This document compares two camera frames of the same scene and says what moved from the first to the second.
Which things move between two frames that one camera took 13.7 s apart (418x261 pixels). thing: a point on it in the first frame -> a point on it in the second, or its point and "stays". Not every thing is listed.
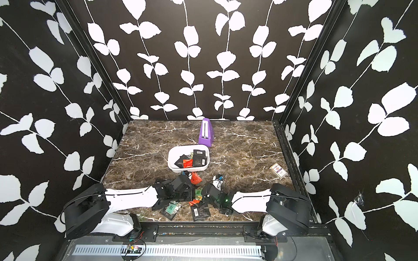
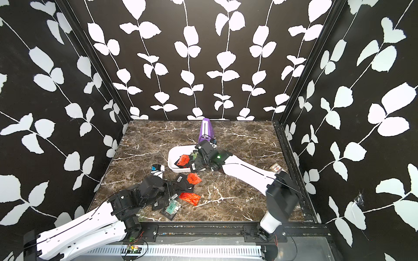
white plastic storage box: x=175 y=152 stays
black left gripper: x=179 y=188 -> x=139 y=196
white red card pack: x=278 y=171 stays
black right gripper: x=204 y=198 -> x=198 y=161
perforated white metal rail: x=206 y=250 stays
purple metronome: x=206 y=134 stays
